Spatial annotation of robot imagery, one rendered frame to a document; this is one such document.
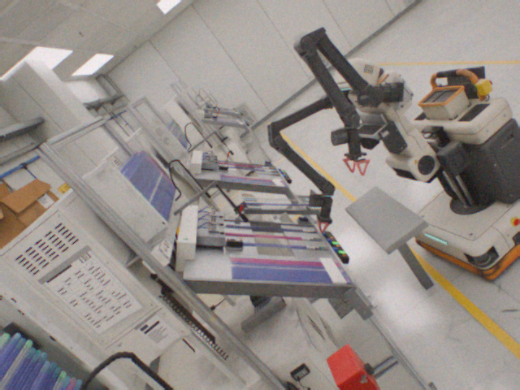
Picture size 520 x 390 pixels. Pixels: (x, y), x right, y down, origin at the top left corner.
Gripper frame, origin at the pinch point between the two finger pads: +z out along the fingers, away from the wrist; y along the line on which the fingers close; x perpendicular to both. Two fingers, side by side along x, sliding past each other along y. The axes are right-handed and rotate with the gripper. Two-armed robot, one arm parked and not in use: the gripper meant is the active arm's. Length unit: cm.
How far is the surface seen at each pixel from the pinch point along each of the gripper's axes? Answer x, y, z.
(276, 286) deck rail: -35, 59, 2
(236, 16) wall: -28, -748, -198
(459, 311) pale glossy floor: 74, 30, 28
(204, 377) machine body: -58, 35, 70
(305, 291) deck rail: -22, 59, 4
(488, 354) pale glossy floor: 71, 61, 32
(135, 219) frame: -92, 50, -18
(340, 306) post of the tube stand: 33, -29, 65
